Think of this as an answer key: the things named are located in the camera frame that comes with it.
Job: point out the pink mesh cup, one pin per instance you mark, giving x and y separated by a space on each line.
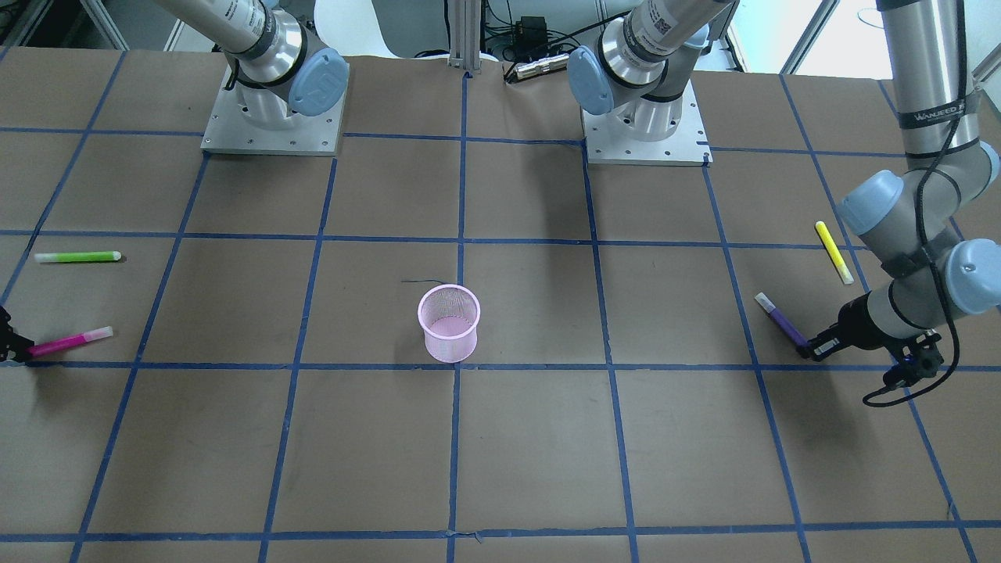
449 316

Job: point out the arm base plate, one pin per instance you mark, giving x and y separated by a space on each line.
248 121
645 132

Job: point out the purple marker pen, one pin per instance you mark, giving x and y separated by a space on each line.
781 320

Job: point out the aluminium frame post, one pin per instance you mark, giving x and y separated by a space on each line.
464 27

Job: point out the yellow marker pen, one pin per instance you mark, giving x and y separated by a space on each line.
834 253

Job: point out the green marker pen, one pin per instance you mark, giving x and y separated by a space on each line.
77 257

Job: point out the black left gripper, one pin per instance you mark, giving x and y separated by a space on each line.
860 319

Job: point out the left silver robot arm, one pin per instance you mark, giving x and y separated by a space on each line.
935 277

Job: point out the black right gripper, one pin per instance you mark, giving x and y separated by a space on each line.
6 341

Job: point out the pink marker pen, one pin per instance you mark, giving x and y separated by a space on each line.
69 342

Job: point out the black power adapter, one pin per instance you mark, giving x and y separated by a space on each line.
530 31

